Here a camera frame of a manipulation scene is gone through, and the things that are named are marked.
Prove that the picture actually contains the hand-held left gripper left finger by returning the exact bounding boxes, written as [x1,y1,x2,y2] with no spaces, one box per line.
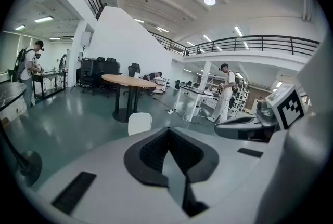
[36,126,188,224]

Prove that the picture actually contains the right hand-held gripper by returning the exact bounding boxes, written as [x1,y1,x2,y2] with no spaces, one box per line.
[214,84,306,140]

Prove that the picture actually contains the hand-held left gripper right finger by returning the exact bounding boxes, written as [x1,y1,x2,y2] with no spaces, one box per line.
[168,126,277,224]

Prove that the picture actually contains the white chair back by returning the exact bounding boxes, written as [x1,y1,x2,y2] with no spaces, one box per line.
[127,112,153,137]

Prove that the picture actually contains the white shelving rack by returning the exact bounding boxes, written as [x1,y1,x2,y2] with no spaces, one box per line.
[230,79,250,117]

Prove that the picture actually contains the white desk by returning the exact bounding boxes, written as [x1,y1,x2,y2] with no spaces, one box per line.
[173,84,222,123]

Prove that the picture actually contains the white cart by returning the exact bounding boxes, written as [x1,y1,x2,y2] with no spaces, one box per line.
[152,77,169,95]

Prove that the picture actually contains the black mezzanine railing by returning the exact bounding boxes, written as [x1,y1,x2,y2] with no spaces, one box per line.
[147,34,321,57]

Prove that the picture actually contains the round wooden table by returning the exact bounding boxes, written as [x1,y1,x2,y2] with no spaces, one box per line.
[101,74,158,123]

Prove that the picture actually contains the black office chair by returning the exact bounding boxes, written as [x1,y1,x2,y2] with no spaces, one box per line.
[127,62,142,78]
[105,57,122,81]
[79,58,97,94]

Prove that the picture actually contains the black desk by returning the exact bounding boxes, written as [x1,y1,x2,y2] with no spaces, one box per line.
[31,70,69,101]

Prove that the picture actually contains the round black marble table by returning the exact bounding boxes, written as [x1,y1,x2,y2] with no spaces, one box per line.
[0,82,43,188]

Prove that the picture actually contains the softbox light on stand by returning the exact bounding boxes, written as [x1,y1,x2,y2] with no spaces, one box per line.
[69,31,92,93]

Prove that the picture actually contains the floor cable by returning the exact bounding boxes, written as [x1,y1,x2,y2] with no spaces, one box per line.
[152,97,216,126]

